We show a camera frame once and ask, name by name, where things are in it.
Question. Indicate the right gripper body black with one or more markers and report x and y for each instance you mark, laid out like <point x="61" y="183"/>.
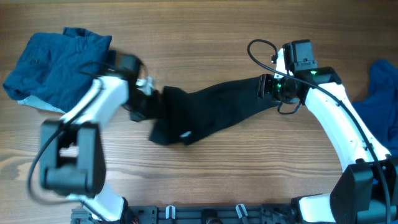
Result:
<point x="272" y="88"/>

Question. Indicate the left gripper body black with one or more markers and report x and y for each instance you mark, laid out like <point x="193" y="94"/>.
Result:
<point x="147" y="106"/>

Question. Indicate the black t-shirt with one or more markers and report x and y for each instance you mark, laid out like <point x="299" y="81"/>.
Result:
<point x="190" y="117"/>

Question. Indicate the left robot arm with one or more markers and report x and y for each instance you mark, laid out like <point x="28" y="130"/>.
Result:
<point x="71" y="158"/>

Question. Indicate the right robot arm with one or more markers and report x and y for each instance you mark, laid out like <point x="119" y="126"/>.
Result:
<point x="367" y="190"/>

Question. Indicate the folded dark blue garment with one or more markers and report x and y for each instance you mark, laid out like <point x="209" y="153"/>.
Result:
<point x="51" y="64"/>

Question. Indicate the blue t-shirt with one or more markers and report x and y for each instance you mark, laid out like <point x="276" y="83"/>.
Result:
<point x="379" y="110"/>

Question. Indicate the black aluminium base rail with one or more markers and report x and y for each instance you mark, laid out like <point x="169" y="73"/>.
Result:
<point x="238" y="214"/>

